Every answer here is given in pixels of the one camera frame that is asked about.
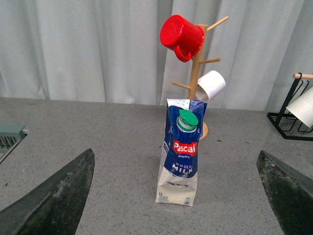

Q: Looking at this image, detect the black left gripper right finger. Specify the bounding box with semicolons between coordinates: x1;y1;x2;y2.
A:
256;150;313;235

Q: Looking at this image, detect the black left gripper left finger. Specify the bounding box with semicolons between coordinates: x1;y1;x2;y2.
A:
0;149;95;235

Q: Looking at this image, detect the blue white milk carton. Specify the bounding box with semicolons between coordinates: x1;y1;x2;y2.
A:
156;99;207;206

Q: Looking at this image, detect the small white cup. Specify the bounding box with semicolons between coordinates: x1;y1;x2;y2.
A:
196;70;226;102

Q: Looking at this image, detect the green grey dish rack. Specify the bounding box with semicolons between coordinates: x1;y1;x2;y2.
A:
0;123;28;163

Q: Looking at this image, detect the cream ribbed mug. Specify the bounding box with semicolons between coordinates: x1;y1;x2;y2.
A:
286;87;313;128

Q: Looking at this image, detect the wooden mug tree stand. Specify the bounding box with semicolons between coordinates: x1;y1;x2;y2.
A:
171;16;229;142

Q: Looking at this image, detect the red plastic mug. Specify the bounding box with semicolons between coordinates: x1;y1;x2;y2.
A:
160;15;204;63

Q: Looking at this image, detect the black wire mug rack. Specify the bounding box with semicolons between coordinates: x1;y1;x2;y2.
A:
267;72;313;141

